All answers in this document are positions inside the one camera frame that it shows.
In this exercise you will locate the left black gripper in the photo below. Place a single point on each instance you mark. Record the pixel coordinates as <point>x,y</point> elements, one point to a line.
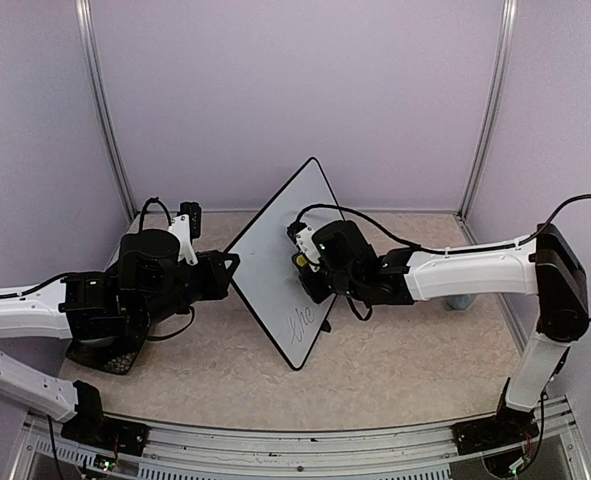
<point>218,281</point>

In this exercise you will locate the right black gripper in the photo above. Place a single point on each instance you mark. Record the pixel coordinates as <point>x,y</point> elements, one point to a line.
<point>315,292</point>

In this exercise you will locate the yellow black whiteboard eraser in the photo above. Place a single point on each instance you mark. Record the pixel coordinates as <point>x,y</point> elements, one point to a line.
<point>300,261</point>

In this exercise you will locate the white whiteboard black frame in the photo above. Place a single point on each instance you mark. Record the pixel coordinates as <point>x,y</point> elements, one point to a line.
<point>267,280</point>

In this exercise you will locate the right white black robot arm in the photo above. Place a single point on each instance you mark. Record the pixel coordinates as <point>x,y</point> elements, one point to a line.
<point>336,259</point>

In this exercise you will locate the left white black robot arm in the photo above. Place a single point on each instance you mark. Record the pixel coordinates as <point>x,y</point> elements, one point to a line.
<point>107,317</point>

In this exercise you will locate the light blue ceramic mug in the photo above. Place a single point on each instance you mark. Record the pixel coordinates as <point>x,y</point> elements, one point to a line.
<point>460,302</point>

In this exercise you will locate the pale green ceramic bowl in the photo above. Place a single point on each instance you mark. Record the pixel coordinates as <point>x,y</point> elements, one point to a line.
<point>98,343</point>

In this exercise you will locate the whiteboard wire stand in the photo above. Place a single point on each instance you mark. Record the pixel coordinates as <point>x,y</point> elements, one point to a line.
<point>325,327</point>

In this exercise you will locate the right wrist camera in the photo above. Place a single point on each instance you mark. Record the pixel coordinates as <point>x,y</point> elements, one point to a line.
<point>301,235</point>

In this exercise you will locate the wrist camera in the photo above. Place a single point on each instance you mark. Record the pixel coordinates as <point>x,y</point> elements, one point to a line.
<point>301,235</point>
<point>186,227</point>

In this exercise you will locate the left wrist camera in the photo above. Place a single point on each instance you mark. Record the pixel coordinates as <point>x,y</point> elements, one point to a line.
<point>186,227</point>

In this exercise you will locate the aluminium front rail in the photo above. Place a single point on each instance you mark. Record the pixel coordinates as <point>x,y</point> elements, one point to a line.
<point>175,451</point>

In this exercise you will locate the left aluminium corner post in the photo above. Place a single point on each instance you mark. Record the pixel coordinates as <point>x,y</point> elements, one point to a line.
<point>92,59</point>

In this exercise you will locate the aluminium corner post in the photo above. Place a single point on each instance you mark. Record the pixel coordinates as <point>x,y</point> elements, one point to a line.
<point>492,107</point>
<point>92,59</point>

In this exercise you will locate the right aluminium corner post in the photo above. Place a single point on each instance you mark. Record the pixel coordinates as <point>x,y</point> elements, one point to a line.
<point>492,107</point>

